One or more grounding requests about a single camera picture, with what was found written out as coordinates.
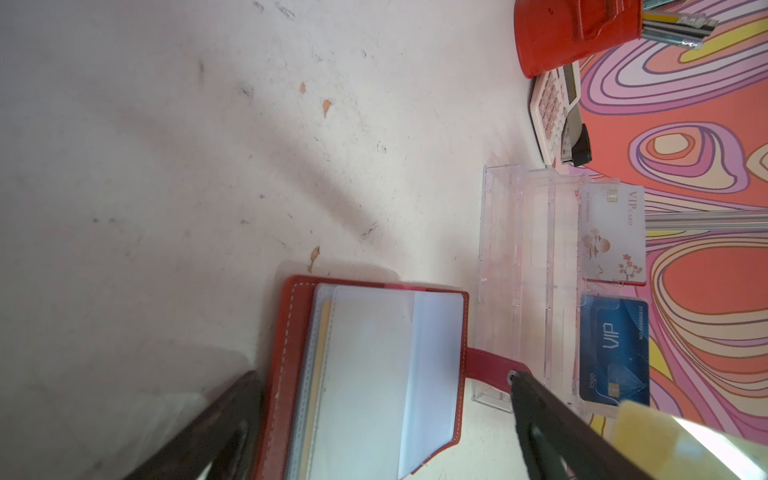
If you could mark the white VIP card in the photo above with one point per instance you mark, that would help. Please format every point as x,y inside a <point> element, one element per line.
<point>612,233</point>

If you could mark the white pink calculator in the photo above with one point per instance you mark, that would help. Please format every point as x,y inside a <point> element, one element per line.
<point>554,112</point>

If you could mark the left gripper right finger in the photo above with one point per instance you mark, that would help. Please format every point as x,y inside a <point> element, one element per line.
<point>555,443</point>

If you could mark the gold VIP card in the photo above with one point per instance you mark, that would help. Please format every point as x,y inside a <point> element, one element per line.
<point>314,389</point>

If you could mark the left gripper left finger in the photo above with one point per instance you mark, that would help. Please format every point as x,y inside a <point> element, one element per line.
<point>220,443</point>

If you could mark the black stapler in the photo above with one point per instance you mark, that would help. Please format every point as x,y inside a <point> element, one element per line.
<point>576,146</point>

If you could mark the red pen cup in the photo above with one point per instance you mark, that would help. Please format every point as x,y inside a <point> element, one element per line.
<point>552,33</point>

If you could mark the red leather card holder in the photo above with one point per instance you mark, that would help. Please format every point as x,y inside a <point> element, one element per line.
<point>396,362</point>

